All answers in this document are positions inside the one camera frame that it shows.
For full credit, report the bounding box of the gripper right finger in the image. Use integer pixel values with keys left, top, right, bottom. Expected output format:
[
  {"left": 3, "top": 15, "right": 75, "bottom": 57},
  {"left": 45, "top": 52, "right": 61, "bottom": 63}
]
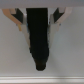
[{"left": 47, "top": 7, "right": 73, "bottom": 51}]

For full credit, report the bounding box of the black door handle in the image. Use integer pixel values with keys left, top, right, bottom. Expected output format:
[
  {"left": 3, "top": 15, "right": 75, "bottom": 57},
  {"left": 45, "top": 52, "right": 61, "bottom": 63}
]
[{"left": 25, "top": 7, "right": 52, "bottom": 72}]

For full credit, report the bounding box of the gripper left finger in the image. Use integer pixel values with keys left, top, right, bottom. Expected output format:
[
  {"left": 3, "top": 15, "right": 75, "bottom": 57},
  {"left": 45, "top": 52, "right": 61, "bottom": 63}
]
[{"left": 2, "top": 8, "right": 32, "bottom": 51}]

